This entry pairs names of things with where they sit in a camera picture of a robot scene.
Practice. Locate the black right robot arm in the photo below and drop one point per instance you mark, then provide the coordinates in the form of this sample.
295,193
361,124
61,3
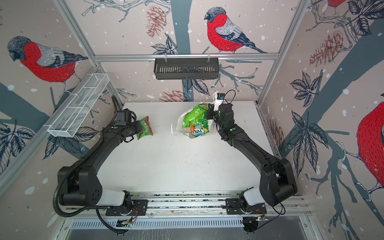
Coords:
277,180

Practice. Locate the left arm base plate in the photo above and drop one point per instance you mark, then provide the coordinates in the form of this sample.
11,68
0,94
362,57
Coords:
136,208

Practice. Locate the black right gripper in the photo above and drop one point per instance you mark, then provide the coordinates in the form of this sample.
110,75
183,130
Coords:
210,116

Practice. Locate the green snack packet in bag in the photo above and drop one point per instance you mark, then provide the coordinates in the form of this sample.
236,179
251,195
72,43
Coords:
196,117

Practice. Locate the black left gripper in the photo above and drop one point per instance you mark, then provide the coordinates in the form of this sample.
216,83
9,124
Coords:
139,127

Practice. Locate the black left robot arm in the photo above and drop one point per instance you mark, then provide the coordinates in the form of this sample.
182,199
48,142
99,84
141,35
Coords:
79,188

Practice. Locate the aluminium frame crossbar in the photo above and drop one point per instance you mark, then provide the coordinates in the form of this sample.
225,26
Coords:
149,58

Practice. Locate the green orange snack packet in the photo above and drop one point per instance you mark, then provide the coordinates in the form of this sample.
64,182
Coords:
146,128

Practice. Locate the white mesh wall shelf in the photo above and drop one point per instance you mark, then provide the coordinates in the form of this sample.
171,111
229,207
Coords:
81,102

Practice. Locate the white patterned paper bag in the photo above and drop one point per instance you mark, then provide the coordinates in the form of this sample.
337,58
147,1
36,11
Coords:
191,132

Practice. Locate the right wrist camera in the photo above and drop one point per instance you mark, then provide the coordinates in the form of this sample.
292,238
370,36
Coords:
218,100

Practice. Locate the aluminium mounting rail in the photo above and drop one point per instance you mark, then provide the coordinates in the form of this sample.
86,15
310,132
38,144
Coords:
214,204

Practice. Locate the black hanging wire basket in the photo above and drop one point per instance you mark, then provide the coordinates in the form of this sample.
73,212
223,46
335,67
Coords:
186,69

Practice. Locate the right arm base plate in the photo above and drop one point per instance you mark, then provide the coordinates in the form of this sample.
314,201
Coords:
241,207

